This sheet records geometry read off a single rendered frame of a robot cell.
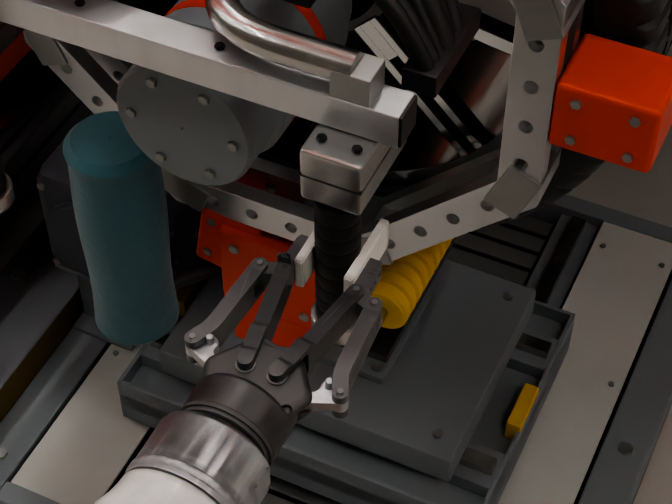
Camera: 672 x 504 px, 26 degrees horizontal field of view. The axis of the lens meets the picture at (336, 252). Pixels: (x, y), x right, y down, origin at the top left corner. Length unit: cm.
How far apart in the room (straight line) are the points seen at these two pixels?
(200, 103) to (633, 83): 35
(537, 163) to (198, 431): 44
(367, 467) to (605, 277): 52
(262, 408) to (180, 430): 6
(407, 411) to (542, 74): 68
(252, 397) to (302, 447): 85
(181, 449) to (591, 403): 110
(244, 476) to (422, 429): 81
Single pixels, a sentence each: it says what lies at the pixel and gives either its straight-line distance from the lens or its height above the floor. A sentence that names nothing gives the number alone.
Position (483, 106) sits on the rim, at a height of 67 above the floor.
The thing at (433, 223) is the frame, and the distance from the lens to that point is 137.
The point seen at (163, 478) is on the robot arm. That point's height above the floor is 87.
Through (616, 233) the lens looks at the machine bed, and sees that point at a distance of 222.
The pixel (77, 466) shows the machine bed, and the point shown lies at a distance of 195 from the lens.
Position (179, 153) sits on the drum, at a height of 82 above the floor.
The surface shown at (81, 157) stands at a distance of 136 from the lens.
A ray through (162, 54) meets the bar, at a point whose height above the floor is 97.
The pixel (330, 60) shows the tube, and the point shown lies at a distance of 102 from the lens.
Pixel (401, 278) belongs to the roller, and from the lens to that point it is 151.
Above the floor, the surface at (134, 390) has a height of 16.
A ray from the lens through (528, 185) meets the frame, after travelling 129.
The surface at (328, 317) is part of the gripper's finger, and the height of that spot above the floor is 84.
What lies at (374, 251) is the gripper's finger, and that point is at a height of 84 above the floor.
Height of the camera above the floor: 167
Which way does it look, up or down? 48 degrees down
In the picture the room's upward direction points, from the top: straight up
